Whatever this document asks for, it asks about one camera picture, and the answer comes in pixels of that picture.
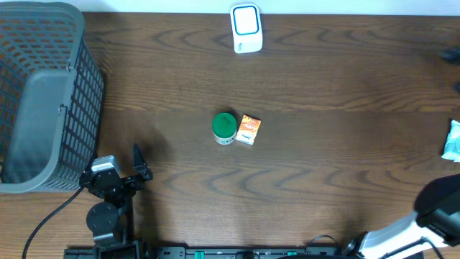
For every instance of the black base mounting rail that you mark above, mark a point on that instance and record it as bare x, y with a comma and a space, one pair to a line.
207, 253

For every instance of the small orange snack packet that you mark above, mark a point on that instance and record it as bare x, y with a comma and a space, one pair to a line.
248, 130

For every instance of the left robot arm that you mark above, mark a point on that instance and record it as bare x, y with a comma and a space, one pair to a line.
112, 220

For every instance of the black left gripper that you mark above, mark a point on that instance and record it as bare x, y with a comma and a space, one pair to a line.
142, 173

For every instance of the grey plastic mesh basket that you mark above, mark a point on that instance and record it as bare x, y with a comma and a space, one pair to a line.
51, 97

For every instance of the white barcode scanner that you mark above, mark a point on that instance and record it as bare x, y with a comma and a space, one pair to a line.
246, 28

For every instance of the light blue tissue packet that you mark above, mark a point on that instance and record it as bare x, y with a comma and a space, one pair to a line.
451, 147

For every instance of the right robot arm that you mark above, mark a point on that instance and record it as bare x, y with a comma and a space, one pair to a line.
433, 223

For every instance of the green lidded jar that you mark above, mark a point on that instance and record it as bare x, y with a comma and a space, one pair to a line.
224, 128

